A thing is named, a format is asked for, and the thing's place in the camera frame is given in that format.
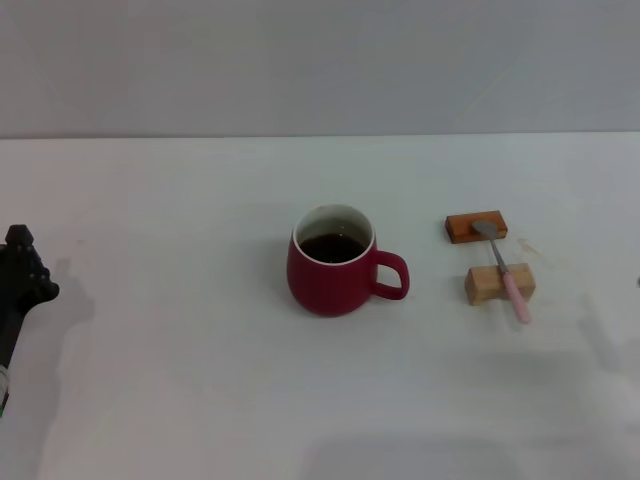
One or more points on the light wooden block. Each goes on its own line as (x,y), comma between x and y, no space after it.
(482,285)

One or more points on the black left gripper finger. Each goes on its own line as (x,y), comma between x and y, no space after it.
(37,280)

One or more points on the dark orange wooden block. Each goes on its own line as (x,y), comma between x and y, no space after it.
(462,227)

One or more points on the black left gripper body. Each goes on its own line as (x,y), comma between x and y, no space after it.
(10,300)

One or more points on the red ceramic cup with coffee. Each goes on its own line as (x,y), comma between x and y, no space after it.
(325,285)

